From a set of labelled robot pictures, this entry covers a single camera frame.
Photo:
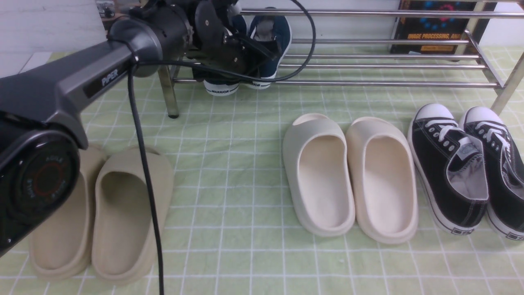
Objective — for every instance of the dark image processing book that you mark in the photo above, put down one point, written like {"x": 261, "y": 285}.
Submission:
{"x": 443, "y": 28}

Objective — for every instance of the left black canvas sneaker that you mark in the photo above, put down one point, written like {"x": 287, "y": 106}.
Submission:
{"x": 452, "y": 168}

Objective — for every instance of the metal shoe rack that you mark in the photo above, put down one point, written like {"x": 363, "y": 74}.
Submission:
{"x": 168, "y": 72}

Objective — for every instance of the black canvas sneaker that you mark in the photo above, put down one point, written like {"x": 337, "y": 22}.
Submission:
{"x": 452, "y": 168}
{"x": 504, "y": 171}

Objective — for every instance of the left tan foam slipper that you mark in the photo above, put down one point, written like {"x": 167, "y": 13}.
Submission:
{"x": 61, "y": 247}

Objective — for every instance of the navy canvas shoe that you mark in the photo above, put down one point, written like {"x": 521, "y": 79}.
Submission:
{"x": 216, "y": 84}
{"x": 282, "y": 37}

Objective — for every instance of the right black canvas sneaker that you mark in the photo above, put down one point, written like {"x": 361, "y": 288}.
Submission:
{"x": 504, "y": 171}

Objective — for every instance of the right cream foam slipper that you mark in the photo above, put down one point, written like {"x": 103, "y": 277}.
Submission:
{"x": 383, "y": 181}

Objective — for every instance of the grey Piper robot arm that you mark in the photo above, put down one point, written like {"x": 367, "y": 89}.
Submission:
{"x": 41, "y": 129}

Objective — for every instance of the cream foam slipper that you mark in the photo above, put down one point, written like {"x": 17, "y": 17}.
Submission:
{"x": 383, "y": 181}
{"x": 314, "y": 152}

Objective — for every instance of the tan foam slipper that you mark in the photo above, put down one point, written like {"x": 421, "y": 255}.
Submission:
{"x": 124, "y": 245}
{"x": 61, "y": 247}

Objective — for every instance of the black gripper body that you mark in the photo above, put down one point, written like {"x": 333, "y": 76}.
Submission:
{"x": 220, "y": 45}

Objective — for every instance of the right tan foam slipper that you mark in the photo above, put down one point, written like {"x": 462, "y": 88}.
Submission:
{"x": 124, "y": 245}

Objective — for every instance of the photo board against wall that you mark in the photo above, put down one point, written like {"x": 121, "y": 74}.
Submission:
{"x": 112, "y": 10}

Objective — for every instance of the left cream foam slipper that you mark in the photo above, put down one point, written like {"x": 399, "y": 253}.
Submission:
{"x": 314, "y": 152}

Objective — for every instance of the green checkered tablecloth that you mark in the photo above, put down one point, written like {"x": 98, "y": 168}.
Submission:
{"x": 232, "y": 229}

